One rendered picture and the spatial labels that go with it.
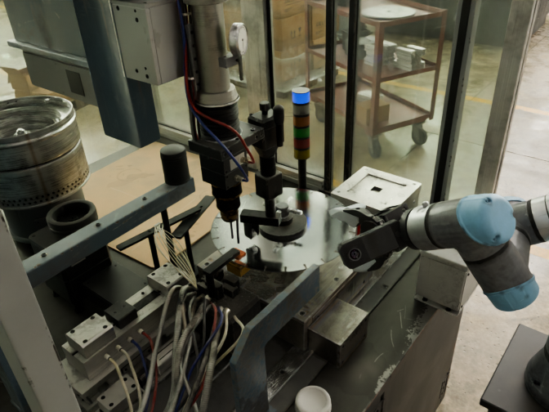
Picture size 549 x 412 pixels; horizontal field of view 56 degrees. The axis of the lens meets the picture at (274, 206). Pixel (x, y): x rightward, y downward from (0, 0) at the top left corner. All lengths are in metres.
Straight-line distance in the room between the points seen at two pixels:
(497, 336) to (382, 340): 1.20
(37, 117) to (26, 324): 1.19
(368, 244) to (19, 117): 1.14
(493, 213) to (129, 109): 0.62
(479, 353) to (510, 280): 1.43
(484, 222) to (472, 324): 1.62
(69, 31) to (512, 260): 0.90
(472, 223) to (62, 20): 0.85
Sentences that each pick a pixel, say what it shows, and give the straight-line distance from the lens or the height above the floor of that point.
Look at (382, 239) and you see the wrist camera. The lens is 0.88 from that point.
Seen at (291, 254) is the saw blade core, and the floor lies 0.95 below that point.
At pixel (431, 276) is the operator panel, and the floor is 0.83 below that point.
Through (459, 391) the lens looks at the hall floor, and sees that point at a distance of 2.11.
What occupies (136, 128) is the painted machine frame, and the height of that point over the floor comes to 1.26.
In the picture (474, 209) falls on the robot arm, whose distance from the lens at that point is 0.77.
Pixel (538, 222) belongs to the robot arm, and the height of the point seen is 1.14.
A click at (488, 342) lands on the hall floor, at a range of 2.31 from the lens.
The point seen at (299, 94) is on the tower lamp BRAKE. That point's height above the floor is 1.16.
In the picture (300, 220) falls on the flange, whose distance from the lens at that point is 1.17.
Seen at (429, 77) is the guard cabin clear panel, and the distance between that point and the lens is 1.37.
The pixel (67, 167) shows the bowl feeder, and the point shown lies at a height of 0.98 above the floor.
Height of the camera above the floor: 1.62
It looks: 33 degrees down
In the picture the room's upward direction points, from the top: 3 degrees counter-clockwise
